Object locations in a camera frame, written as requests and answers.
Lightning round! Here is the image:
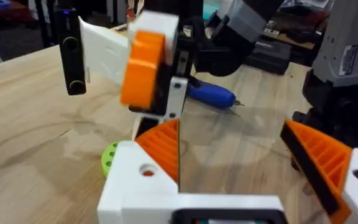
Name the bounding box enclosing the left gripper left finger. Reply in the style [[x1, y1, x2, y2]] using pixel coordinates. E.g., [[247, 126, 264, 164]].
[[97, 119, 180, 224]]

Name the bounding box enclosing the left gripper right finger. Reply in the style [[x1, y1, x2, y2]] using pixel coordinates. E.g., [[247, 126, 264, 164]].
[[279, 119, 358, 224]]

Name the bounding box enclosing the blue electric screwdriver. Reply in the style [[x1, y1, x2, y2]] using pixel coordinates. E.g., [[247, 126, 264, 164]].
[[186, 77, 246, 110]]

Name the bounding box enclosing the green disc with holes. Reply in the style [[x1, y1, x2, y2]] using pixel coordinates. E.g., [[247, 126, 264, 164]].
[[101, 141, 119, 179]]

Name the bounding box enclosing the black tool case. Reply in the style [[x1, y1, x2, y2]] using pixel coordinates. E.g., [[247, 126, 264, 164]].
[[243, 39, 292, 76]]

